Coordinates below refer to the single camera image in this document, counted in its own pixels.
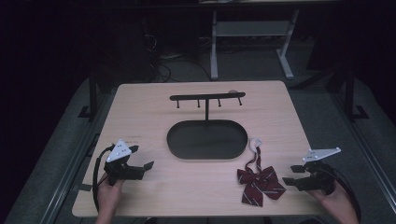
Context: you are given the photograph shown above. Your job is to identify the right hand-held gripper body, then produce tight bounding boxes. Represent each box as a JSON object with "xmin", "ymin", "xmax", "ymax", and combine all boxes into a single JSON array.
[{"xmin": 295, "ymin": 147, "xmax": 342, "ymax": 196}]

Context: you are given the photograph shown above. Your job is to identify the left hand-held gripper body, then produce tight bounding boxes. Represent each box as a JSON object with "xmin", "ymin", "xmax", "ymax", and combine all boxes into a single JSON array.
[{"xmin": 103, "ymin": 138, "xmax": 145, "ymax": 187}]

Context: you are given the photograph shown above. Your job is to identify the white metal stand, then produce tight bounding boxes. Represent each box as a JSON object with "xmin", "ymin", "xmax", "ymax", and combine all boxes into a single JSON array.
[{"xmin": 209, "ymin": 8, "xmax": 301, "ymax": 81}]

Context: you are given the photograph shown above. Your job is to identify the person's right hand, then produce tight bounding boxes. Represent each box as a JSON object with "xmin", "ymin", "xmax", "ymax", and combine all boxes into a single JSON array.
[{"xmin": 307, "ymin": 181, "xmax": 351, "ymax": 214}]

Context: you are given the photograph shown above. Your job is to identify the black hook rack with tray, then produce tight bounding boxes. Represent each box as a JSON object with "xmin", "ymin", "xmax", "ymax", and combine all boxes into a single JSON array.
[{"xmin": 166, "ymin": 91, "xmax": 249, "ymax": 161}]

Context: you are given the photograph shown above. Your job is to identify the grey tape strip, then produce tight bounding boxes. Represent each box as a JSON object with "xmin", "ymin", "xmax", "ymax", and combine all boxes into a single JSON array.
[{"xmin": 72, "ymin": 183, "xmax": 93, "ymax": 193}]

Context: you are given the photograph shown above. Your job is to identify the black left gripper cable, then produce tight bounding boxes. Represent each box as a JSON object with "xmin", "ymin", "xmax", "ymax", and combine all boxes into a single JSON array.
[{"xmin": 92, "ymin": 144, "xmax": 117, "ymax": 213}]

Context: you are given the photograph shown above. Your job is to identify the grey metal rail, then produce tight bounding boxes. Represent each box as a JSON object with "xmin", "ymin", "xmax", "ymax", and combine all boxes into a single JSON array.
[
  {"xmin": 331, "ymin": 92, "xmax": 396, "ymax": 204},
  {"xmin": 38, "ymin": 92, "xmax": 108, "ymax": 224}
]

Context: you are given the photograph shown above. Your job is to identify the black metal post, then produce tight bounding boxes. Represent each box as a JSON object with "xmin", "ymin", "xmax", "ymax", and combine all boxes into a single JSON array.
[
  {"xmin": 78, "ymin": 68, "xmax": 99, "ymax": 123},
  {"xmin": 342, "ymin": 65, "xmax": 371, "ymax": 123}
]

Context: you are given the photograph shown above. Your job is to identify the black floor cables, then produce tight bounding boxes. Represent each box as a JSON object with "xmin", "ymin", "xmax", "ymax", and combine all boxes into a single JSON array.
[{"xmin": 141, "ymin": 32, "xmax": 213, "ymax": 84}]

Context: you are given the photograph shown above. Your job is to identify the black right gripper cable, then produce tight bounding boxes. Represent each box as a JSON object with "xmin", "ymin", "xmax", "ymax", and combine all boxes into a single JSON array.
[{"xmin": 323, "ymin": 162, "xmax": 362, "ymax": 222}]

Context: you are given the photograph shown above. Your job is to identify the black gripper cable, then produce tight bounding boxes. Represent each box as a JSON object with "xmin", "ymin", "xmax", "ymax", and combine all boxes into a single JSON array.
[
  {"xmin": 92, "ymin": 144, "xmax": 117, "ymax": 213},
  {"xmin": 323, "ymin": 162, "xmax": 362, "ymax": 222}
]

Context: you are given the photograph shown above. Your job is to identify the dark red striped bow tie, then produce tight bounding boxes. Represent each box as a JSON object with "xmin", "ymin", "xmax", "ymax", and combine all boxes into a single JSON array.
[{"xmin": 236, "ymin": 137, "xmax": 287, "ymax": 208}]

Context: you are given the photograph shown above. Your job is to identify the person's left hand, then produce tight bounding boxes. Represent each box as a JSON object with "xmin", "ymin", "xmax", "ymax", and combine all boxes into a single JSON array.
[{"xmin": 97, "ymin": 173, "xmax": 124, "ymax": 217}]

